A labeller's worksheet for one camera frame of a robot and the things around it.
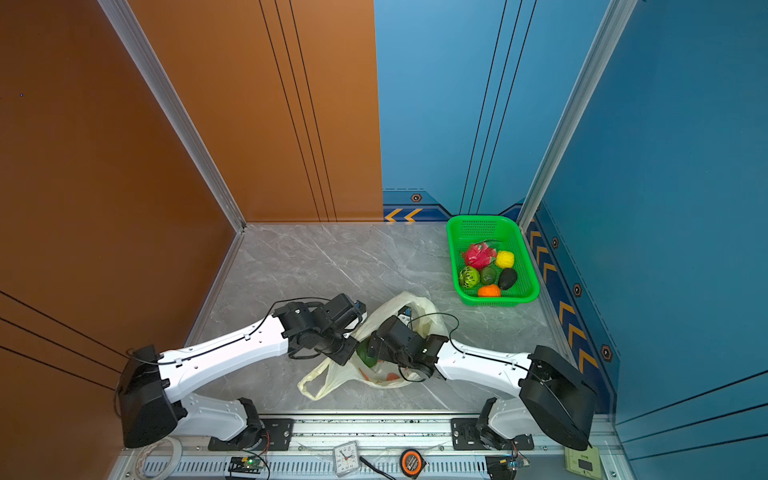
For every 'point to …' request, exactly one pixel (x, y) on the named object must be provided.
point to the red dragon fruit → (479, 255)
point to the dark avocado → (507, 278)
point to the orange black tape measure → (412, 463)
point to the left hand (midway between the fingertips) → (353, 349)
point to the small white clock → (346, 458)
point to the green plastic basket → (492, 262)
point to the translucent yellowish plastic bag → (421, 314)
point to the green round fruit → (488, 275)
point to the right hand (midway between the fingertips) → (374, 350)
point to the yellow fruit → (505, 259)
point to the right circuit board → (504, 467)
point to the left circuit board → (247, 465)
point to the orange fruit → (489, 291)
